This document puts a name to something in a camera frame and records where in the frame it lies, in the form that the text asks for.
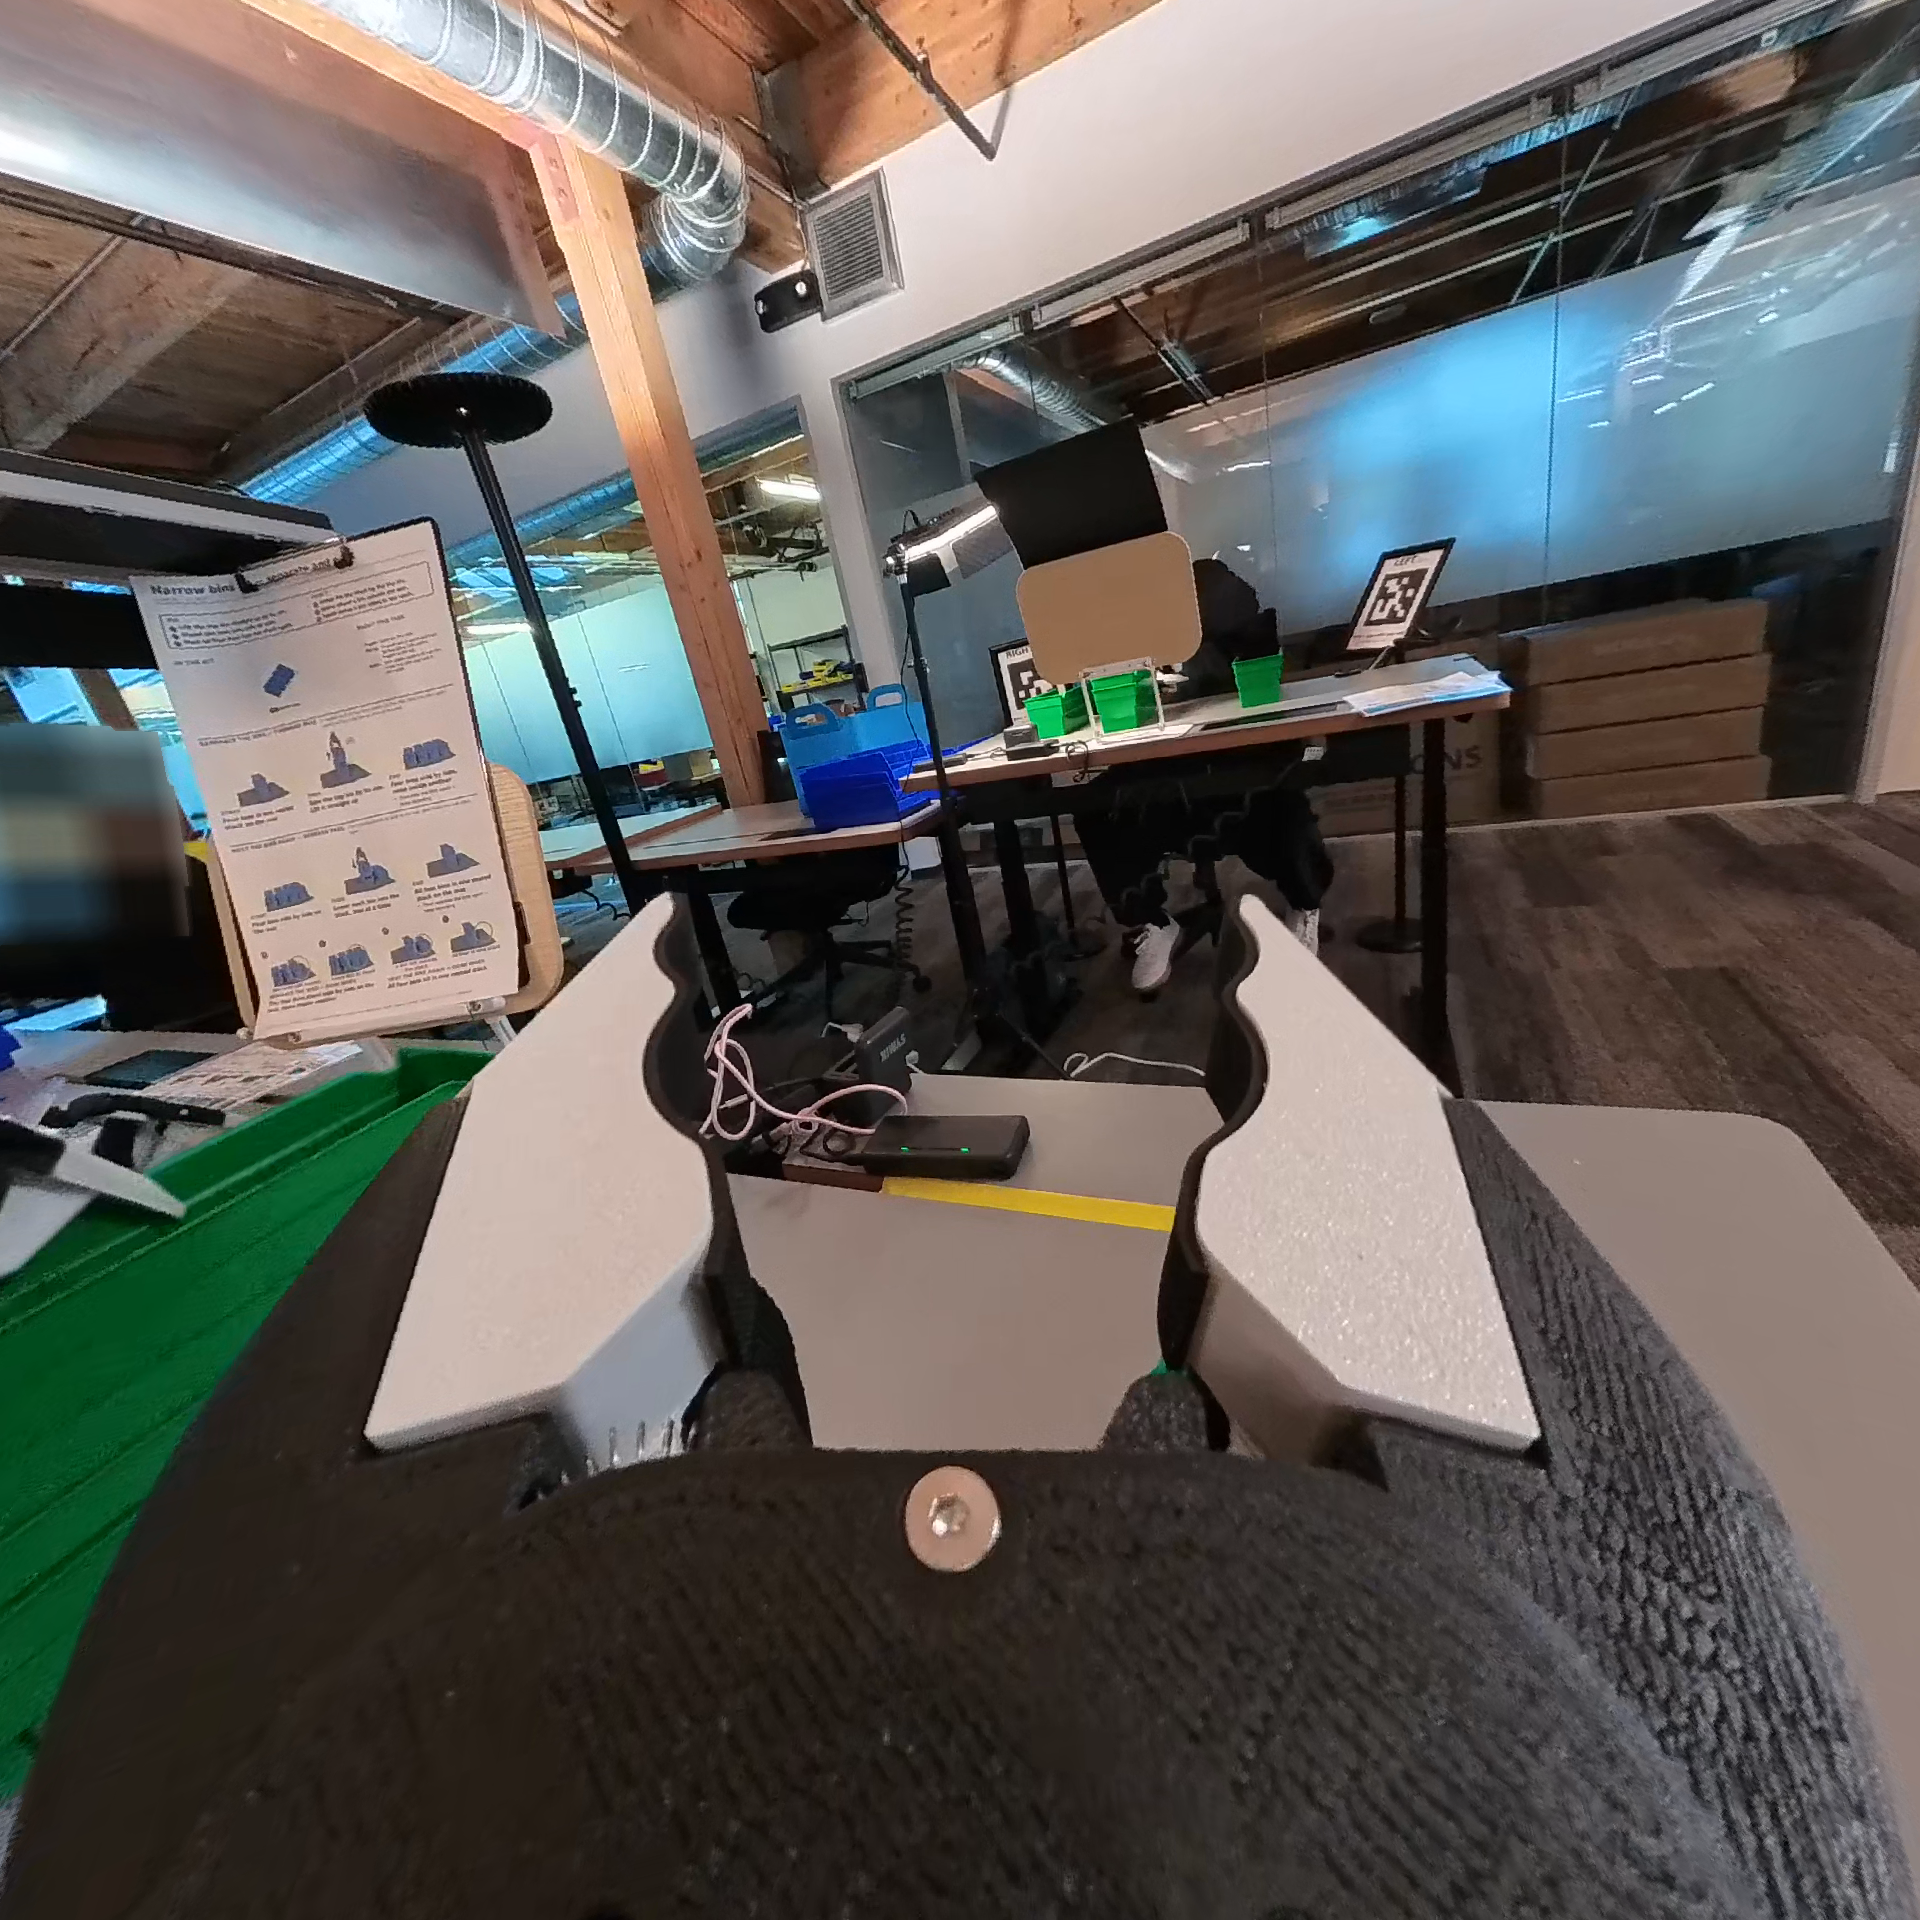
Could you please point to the plain cardboard box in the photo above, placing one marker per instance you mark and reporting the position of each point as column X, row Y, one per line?
column 1650, row 792
column 1650, row 747
column 1650, row 636
column 1650, row 692

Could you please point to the black power bank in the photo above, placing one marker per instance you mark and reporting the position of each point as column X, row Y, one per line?
column 945, row 1148

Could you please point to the wooden top desk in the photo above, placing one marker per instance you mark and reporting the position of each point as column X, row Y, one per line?
column 1276, row 723
column 782, row 822

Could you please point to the stack of blue bins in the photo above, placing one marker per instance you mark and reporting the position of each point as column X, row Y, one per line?
column 848, row 766

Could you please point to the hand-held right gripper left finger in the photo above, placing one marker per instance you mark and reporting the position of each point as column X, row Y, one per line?
column 541, row 1230

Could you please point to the green plastic bin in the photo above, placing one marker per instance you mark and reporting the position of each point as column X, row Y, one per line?
column 151, row 1351
column 1124, row 702
column 1059, row 712
column 1260, row 679

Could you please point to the silver air duct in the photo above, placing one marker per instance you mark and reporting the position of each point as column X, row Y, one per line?
column 600, row 91

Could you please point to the printed cardboard box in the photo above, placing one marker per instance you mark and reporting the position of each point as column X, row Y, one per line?
column 1412, row 781

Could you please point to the black wall speaker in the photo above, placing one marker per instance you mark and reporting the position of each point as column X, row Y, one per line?
column 788, row 298

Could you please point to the white papers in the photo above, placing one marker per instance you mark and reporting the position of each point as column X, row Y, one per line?
column 1427, row 690

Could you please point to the black power adapter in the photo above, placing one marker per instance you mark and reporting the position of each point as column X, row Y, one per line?
column 884, row 1050

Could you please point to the black floor lamp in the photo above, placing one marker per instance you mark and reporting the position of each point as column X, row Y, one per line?
column 458, row 408

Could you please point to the plain wooden post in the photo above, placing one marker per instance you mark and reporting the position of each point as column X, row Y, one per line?
column 660, row 494

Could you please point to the black ceiling pipe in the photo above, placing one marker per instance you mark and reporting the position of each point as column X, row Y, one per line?
column 945, row 76

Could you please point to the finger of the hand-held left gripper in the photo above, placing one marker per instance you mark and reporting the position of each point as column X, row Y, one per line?
column 60, row 1163

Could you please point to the instruction poster board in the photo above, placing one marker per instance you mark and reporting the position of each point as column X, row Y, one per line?
column 314, row 781

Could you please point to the yellow tape strip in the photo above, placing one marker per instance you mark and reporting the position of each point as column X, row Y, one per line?
column 1035, row 1203

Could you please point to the printed tag sign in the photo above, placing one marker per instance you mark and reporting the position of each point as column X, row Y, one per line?
column 1399, row 595
column 1028, row 678

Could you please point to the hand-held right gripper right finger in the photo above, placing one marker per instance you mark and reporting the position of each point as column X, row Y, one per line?
column 1350, row 1246

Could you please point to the black office chair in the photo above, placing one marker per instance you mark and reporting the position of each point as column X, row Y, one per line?
column 812, row 907

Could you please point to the black panel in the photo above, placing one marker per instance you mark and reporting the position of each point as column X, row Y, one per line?
column 1074, row 489

